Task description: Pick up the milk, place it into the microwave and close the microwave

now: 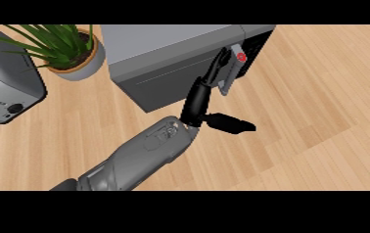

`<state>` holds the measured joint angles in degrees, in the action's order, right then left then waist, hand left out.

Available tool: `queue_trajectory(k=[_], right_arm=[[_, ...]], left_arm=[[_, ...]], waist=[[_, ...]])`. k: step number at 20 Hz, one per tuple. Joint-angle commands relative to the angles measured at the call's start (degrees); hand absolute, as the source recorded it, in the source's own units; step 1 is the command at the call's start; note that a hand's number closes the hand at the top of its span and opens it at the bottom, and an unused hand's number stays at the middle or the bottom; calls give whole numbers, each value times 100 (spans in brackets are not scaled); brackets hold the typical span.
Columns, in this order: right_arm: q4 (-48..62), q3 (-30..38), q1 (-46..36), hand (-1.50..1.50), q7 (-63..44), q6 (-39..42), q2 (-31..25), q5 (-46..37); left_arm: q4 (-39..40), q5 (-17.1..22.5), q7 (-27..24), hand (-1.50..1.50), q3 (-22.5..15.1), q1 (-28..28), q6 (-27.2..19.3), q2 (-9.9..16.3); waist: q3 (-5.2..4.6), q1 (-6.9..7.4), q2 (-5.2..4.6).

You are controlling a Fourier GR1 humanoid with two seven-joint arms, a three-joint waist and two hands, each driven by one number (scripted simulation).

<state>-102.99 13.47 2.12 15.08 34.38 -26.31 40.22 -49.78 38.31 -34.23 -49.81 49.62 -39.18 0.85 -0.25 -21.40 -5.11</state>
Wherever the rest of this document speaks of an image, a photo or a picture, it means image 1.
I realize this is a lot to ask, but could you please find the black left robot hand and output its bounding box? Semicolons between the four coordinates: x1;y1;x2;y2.
179;47;258;136

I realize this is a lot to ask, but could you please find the grey microwave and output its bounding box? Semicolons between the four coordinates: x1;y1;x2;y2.
98;24;277;115

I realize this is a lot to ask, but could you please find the grey plant pot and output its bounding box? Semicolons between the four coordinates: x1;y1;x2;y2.
44;27;107;82

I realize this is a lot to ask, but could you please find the green leafy plant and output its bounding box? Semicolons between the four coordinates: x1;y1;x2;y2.
0;24;95;70

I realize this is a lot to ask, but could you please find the dark grey toaster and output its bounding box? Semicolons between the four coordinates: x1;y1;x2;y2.
0;30;48;125

